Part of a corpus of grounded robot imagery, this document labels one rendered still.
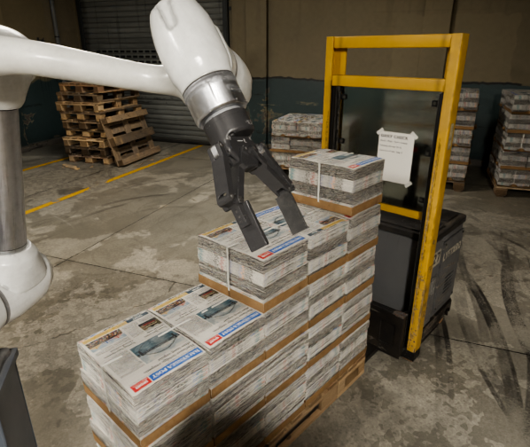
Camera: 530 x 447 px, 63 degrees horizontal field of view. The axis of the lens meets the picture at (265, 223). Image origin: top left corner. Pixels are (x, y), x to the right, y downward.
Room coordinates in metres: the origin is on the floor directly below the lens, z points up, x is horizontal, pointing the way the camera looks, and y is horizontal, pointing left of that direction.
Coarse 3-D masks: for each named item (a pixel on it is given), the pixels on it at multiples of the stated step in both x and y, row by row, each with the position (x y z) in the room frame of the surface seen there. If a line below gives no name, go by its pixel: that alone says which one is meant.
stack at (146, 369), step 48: (192, 288) 1.63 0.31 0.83; (336, 288) 1.82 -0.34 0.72; (96, 336) 1.29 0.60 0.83; (144, 336) 1.29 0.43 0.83; (192, 336) 1.29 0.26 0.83; (240, 336) 1.34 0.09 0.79; (336, 336) 1.82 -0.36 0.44; (96, 384) 1.18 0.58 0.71; (144, 384) 1.06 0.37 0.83; (192, 384) 1.16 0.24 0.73; (240, 384) 1.33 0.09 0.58; (336, 384) 1.85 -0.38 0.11; (96, 432) 1.23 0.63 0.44; (144, 432) 1.03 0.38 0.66; (192, 432) 1.15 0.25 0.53; (240, 432) 1.33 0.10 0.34
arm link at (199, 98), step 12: (216, 72) 0.70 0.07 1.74; (228, 72) 0.72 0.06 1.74; (192, 84) 0.69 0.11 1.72; (204, 84) 0.69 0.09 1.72; (216, 84) 0.69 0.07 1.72; (228, 84) 0.70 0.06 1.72; (192, 96) 0.69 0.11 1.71; (204, 96) 0.68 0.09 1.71; (216, 96) 0.68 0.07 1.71; (228, 96) 0.68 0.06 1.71; (240, 96) 0.71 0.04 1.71; (192, 108) 0.69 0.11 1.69; (204, 108) 0.68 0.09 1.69; (216, 108) 0.67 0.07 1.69; (228, 108) 0.69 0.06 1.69; (204, 120) 0.69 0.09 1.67
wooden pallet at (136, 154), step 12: (108, 120) 7.08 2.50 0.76; (120, 120) 7.36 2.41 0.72; (132, 120) 7.87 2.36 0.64; (144, 120) 8.19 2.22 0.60; (108, 132) 7.11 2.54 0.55; (132, 132) 7.53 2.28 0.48; (144, 132) 7.87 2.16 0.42; (108, 144) 7.05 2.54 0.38; (120, 144) 7.10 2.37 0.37; (132, 144) 7.56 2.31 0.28; (144, 144) 7.93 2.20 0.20; (120, 156) 7.13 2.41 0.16; (132, 156) 7.27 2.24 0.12; (144, 156) 7.59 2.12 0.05
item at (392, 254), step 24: (384, 216) 2.59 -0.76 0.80; (456, 216) 2.62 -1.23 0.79; (384, 240) 2.48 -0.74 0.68; (408, 240) 2.38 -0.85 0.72; (456, 240) 2.56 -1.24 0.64; (384, 264) 2.47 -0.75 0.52; (408, 264) 2.36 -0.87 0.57; (456, 264) 2.63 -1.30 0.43; (384, 288) 2.45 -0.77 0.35; (408, 288) 2.35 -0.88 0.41; (432, 288) 2.33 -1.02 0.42; (432, 312) 2.41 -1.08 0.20
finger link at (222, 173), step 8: (216, 144) 0.63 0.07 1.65; (208, 152) 0.63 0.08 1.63; (224, 152) 0.63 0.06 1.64; (216, 160) 0.62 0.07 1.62; (224, 160) 0.61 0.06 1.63; (216, 168) 0.61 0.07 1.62; (224, 168) 0.60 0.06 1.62; (216, 176) 0.60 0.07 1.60; (224, 176) 0.59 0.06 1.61; (216, 184) 0.59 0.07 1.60; (224, 184) 0.58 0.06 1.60; (232, 184) 0.59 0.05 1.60; (216, 192) 0.59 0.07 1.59; (224, 192) 0.58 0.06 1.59; (232, 192) 0.58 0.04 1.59; (216, 200) 0.58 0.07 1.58; (232, 200) 0.57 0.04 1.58
